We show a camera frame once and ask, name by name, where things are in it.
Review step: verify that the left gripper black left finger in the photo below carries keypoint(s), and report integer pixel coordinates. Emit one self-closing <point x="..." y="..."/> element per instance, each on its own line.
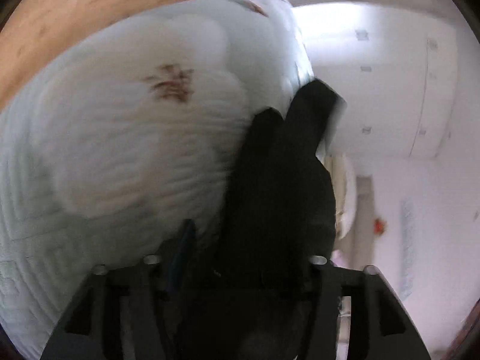
<point x="130" y="312"/>

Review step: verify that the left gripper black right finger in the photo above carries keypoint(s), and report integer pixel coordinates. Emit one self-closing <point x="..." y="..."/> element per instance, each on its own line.
<point x="380" y="327"/>

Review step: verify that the black hooded jacket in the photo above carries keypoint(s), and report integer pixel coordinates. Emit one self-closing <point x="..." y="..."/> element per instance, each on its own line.
<point x="240" y="291"/>

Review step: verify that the beige upholstered headboard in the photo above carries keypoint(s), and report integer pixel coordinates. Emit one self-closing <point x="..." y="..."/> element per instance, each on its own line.
<point x="363" y="247"/>

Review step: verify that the white floral pillow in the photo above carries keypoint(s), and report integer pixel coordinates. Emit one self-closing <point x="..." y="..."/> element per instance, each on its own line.
<point x="346" y="195"/>

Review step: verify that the floral green bedspread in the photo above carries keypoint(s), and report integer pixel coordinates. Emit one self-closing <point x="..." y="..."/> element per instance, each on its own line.
<point x="118" y="140"/>

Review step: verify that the white wardrobe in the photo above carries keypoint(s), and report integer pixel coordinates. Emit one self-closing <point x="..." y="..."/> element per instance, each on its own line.
<point x="396" y="68"/>

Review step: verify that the red bear wall decoration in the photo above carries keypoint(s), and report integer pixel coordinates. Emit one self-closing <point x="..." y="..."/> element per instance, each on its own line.
<point x="379" y="226"/>

